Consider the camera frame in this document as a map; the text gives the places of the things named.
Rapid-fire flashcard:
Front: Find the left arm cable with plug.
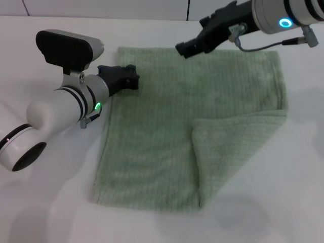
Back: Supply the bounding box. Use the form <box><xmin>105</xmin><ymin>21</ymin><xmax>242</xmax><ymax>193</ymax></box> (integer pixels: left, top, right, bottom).
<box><xmin>79</xmin><ymin>106</ymin><xmax>102</xmax><ymax>130</ymax></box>

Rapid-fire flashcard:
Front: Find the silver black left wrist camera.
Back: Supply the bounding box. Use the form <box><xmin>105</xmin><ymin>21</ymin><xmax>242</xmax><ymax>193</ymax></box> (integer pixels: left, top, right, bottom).
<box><xmin>35</xmin><ymin>29</ymin><xmax>105</xmax><ymax>90</ymax></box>

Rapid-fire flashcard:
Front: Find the green ribbed towel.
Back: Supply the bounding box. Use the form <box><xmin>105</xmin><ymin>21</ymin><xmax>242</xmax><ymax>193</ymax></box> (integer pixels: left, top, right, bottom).
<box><xmin>88</xmin><ymin>46</ymin><xmax>289</xmax><ymax>211</ymax></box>

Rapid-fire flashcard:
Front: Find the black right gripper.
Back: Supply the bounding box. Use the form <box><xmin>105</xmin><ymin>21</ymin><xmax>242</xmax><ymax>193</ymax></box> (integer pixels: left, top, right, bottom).
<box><xmin>175</xmin><ymin>0</ymin><xmax>257</xmax><ymax>60</ymax></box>

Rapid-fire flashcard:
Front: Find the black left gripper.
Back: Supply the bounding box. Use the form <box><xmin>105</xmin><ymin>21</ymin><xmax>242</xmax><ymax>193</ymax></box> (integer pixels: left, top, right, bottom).
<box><xmin>97</xmin><ymin>64</ymin><xmax>141</xmax><ymax>98</ymax></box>

